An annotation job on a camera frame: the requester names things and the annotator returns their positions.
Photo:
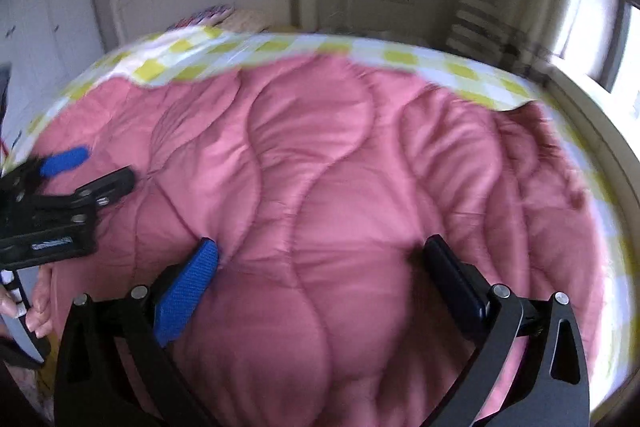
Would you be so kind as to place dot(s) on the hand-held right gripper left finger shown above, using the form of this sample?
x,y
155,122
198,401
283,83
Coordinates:
x,y
187,292

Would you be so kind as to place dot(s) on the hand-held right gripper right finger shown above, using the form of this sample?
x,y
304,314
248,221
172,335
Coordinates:
x,y
452,277

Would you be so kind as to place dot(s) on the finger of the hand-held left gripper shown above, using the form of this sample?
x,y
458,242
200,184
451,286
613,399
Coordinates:
x,y
62,161
112,184

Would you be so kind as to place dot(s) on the pink quilted jacket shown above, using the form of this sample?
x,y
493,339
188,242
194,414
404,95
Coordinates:
x,y
325,217

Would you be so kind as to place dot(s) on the person's left hand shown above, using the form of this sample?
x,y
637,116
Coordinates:
x,y
41,302

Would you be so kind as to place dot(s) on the yellow checked bedsheet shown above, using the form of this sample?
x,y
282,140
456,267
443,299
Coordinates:
x,y
165,57

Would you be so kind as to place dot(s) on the patterned pillow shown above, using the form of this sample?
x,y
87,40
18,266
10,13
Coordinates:
x,y
205,17

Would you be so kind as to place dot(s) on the beige plush cushion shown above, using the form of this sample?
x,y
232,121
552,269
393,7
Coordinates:
x,y
247,21

